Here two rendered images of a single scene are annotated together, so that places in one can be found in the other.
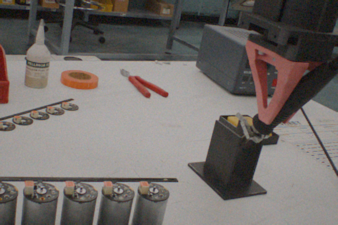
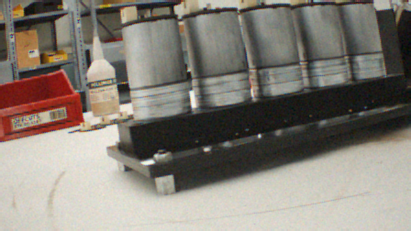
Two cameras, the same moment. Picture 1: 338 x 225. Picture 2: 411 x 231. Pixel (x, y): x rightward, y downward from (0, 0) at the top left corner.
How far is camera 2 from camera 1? 0.22 m
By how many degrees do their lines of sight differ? 16
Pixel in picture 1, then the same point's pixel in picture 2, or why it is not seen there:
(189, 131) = not seen: hidden behind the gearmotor
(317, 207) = not seen: outside the picture
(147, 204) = (356, 11)
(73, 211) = (268, 25)
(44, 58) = (109, 71)
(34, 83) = (105, 109)
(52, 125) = not seen: hidden behind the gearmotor
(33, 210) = (211, 28)
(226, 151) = (383, 37)
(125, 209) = (334, 16)
